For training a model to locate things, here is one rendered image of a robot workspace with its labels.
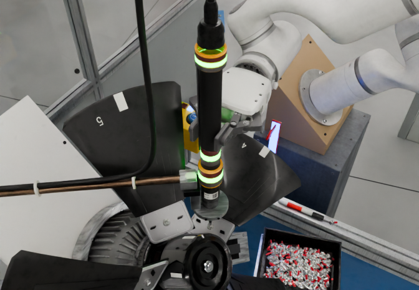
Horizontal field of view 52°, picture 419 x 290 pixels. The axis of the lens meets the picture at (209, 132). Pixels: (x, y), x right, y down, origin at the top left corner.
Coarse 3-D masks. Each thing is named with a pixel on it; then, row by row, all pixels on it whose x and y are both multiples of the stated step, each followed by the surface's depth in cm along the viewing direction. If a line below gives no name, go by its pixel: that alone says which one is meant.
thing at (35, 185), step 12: (144, 24) 54; (144, 36) 55; (144, 48) 56; (144, 60) 58; (144, 72) 59; (156, 144) 70; (144, 168) 74; (36, 180) 74; (72, 180) 75; (84, 180) 75; (96, 180) 75; (108, 180) 75; (132, 180) 75; (36, 192) 74
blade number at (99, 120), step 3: (99, 114) 78; (102, 114) 78; (93, 117) 78; (96, 117) 78; (99, 117) 78; (102, 117) 78; (93, 120) 78; (96, 120) 78; (99, 120) 78; (102, 120) 78; (105, 120) 78; (96, 123) 78; (99, 123) 78; (102, 123) 78; (105, 123) 79; (96, 126) 78; (99, 126) 78; (102, 126) 78; (105, 126) 79; (99, 129) 78
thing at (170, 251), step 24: (168, 240) 87; (192, 240) 78; (216, 240) 81; (144, 264) 82; (168, 264) 79; (192, 264) 77; (216, 264) 81; (168, 288) 80; (192, 288) 75; (216, 288) 80
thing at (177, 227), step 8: (168, 208) 82; (176, 208) 82; (184, 208) 82; (144, 216) 83; (152, 216) 82; (160, 216) 82; (168, 216) 82; (176, 216) 82; (184, 216) 82; (144, 224) 83; (152, 224) 83; (160, 224) 83; (176, 224) 82; (184, 224) 82; (192, 224) 82; (152, 232) 83; (160, 232) 83; (168, 232) 83; (176, 232) 83; (184, 232) 82; (152, 240) 83; (160, 240) 83
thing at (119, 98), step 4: (120, 92) 79; (116, 96) 79; (120, 96) 79; (116, 100) 79; (120, 100) 79; (124, 100) 79; (120, 104) 79; (124, 104) 79; (120, 108) 79; (124, 108) 79
